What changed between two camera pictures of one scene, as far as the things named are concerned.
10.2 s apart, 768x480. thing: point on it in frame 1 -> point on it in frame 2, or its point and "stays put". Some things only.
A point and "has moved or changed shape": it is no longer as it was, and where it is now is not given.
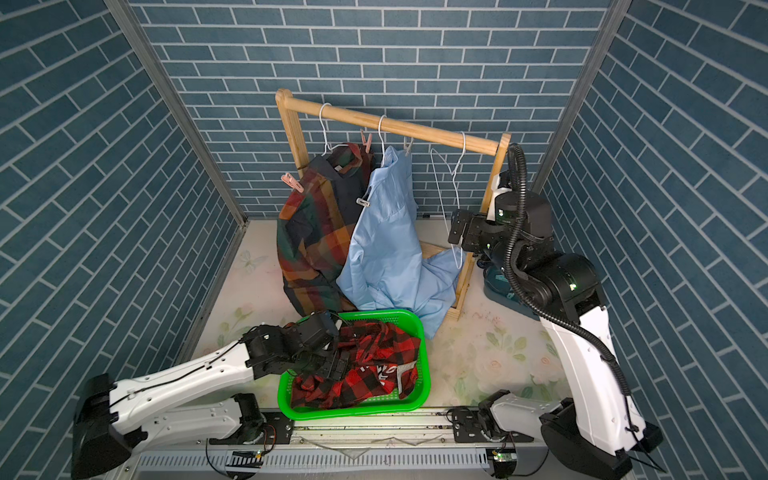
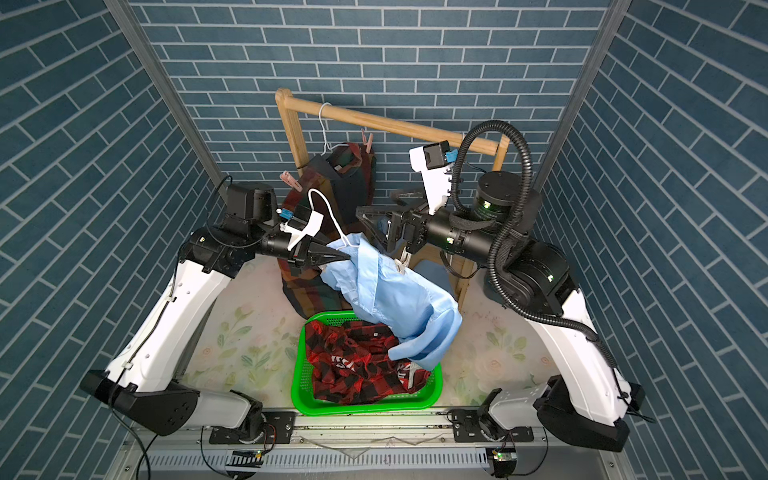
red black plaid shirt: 380,359 has moved or changed shape
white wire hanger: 383,149 -> 344,238
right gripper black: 475,223 -> 403,221
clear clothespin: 408,146 -> 404,261
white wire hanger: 325,134 stays put
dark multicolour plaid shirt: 315,228 stays put
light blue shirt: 390,266 has moved or changed shape
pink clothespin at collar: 366,143 stays put
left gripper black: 328,370 -> 309,253
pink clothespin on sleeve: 288,179 stays put
